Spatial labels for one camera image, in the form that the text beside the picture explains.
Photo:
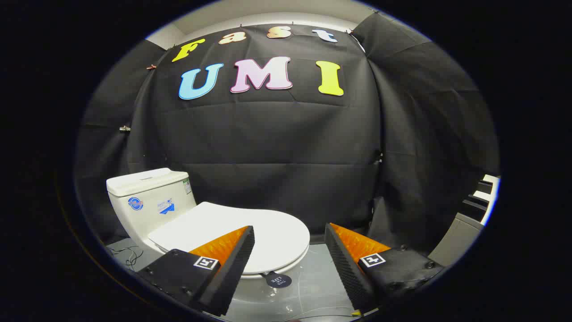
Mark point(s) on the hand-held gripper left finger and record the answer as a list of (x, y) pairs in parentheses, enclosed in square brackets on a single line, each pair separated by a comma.
[(232, 268)]

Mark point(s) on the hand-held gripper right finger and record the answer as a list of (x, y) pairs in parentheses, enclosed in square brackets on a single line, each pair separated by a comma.
[(346, 264)]

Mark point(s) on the black round pull tab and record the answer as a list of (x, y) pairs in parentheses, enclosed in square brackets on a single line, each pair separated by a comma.
[(278, 281)]

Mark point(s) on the white toilet lid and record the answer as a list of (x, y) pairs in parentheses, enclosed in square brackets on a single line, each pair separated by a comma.
[(277, 232)]

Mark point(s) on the white ceramic toilet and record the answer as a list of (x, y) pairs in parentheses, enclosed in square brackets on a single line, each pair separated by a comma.
[(147, 210)]

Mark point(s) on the grey cabinet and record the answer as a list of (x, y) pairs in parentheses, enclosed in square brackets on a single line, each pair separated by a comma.
[(456, 239)]

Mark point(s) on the black backdrop cloth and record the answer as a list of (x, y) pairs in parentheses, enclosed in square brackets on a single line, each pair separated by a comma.
[(268, 147)]

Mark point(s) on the black and white slatted rack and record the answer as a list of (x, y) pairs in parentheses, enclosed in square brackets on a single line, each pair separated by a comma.
[(485, 194)]

